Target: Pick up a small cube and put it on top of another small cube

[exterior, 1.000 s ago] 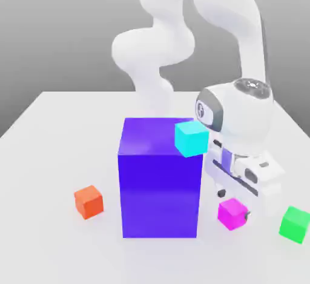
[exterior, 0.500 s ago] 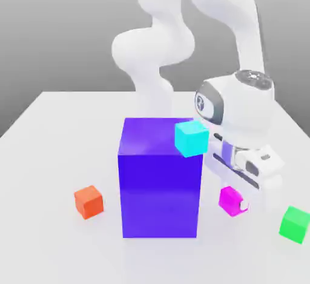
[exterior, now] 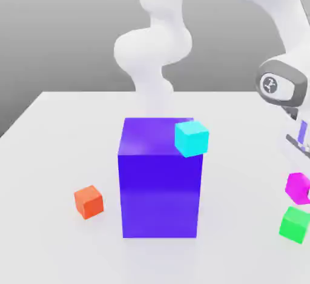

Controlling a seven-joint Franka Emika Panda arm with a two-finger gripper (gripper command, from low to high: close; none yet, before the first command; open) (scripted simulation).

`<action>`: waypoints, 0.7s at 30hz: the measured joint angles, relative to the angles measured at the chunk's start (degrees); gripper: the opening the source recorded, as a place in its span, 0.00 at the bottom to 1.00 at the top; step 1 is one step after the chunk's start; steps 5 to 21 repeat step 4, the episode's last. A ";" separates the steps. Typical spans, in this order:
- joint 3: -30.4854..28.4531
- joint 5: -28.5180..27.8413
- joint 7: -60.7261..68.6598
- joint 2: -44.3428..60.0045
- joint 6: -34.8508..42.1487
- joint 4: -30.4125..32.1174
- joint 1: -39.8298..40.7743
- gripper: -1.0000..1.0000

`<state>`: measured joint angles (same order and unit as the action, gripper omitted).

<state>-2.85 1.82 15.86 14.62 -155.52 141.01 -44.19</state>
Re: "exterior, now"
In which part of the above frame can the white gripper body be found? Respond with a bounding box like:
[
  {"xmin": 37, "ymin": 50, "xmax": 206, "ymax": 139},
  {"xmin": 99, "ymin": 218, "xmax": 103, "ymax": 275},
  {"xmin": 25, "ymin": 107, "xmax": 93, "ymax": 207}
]
[{"xmin": 285, "ymin": 132, "xmax": 310, "ymax": 176}]

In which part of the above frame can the small magenta cube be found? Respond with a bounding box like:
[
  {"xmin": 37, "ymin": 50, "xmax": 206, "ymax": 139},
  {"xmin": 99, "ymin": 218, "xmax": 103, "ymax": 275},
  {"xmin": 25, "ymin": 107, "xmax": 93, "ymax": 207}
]
[{"xmin": 285, "ymin": 172, "xmax": 310, "ymax": 205}]

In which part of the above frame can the small green cube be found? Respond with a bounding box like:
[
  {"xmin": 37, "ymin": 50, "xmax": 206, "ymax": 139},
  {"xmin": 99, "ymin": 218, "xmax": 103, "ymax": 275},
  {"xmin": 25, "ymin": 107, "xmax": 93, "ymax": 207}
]
[{"xmin": 279, "ymin": 206, "xmax": 310, "ymax": 245}]

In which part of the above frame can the small cyan cube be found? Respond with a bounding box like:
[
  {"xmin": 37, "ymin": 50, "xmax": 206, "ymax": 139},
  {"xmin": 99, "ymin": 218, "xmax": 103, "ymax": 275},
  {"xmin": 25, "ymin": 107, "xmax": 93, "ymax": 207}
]
[{"xmin": 174, "ymin": 120, "xmax": 209, "ymax": 159}]

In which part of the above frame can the small orange cube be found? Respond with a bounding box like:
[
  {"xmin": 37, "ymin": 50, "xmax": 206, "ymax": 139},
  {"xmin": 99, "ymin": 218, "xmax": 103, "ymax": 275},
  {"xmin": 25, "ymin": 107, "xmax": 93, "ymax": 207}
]
[{"xmin": 73, "ymin": 185, "xmax": 105, "ymax": 220}]

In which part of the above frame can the large blue box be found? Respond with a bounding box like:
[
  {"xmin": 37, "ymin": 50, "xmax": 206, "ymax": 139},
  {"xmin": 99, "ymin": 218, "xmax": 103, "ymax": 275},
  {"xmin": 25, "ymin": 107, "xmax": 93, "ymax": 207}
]
[{"xmin": 117, "ymin": 117, "xmax": 203, "ymax": 239}]

